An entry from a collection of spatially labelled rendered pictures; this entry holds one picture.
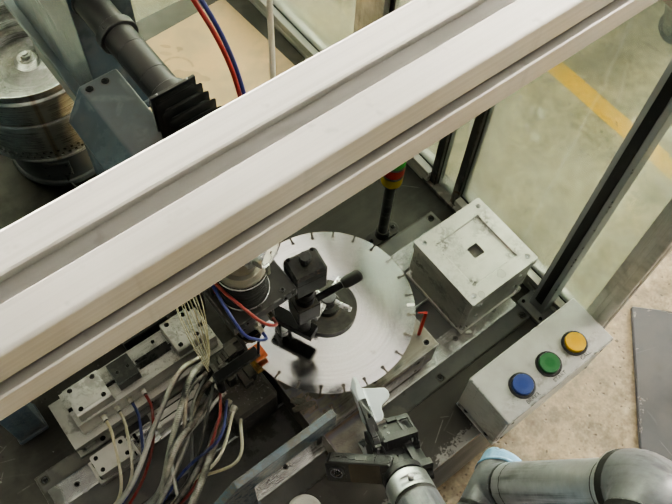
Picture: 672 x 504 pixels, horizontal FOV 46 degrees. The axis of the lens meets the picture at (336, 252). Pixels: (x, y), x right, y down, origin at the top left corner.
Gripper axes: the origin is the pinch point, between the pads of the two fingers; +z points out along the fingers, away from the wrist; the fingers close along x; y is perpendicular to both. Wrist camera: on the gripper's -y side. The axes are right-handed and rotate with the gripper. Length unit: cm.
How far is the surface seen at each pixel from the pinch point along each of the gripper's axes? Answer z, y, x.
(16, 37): 71, -43, 62
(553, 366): -5.2, 37.9, 0.1
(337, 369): 1.8, -1.5, 8.6
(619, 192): -10, 46, 36
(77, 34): 2, -29, 74
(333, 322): 8.4, 0.5, 14.1
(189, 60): 94, -7, 43
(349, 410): 3.0, -0.2, -2.5
